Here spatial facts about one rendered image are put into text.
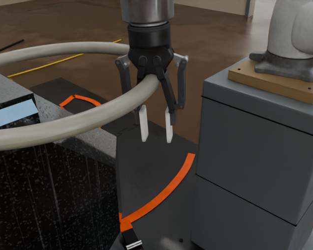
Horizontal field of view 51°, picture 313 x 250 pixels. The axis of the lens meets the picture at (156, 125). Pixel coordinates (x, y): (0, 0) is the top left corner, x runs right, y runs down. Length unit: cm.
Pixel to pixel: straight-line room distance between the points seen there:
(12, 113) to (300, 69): 82
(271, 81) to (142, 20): 60
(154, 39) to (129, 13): 6
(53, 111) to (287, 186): 74
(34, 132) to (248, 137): 76
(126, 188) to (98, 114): 135
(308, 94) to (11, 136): 80
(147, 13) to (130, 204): 131
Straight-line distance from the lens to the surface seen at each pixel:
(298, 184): 111
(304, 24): 105
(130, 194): 179
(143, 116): 65
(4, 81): 100
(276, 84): 105
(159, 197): 177
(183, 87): 61
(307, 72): 111
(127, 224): 158
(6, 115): 87
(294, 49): 109
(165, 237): 160
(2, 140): 50
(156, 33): 57
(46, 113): 91
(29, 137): 49
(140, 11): 55
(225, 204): 131
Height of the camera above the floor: 124
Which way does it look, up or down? 31 degrees down
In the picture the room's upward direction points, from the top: straight up
